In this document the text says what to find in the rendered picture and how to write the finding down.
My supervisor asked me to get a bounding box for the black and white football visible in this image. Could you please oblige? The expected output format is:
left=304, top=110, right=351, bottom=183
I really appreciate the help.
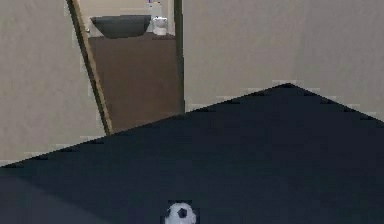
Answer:
left=164, top=201, right=198, bottom=224

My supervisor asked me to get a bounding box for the brown wooden door frame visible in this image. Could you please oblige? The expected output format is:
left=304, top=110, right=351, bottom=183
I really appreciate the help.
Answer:
left=65, top=0, right=186, bottom=136

